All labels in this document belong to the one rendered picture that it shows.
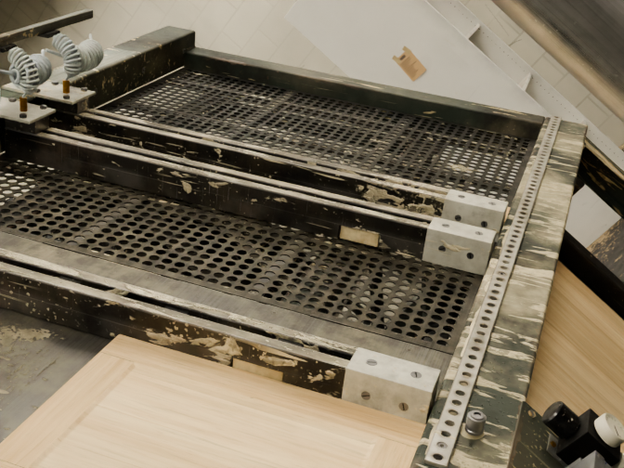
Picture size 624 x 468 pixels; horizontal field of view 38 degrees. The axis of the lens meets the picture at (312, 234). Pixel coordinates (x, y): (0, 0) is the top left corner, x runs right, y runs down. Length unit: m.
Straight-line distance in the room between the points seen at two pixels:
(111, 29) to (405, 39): 2.92
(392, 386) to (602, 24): 0.88
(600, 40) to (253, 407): 0.91
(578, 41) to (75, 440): 0.91
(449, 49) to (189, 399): 3.76
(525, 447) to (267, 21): 5.55
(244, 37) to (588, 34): 6.26
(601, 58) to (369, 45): 4.49
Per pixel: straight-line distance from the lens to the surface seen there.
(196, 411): 1.26
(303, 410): 1.28
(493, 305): 1.55
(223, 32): 6.74
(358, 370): 1.28
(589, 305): 2.44
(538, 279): 1.68
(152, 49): 2.67
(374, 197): 1.93
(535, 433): 1.30
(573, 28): 0.46
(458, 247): 1.74
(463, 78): 4.87
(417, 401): 1.28
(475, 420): 1.22
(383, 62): 4.94
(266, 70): 2.76
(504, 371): 1.39
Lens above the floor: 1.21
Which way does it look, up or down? 1 degrees down
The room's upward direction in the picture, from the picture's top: 48 degrees counter-clockwise
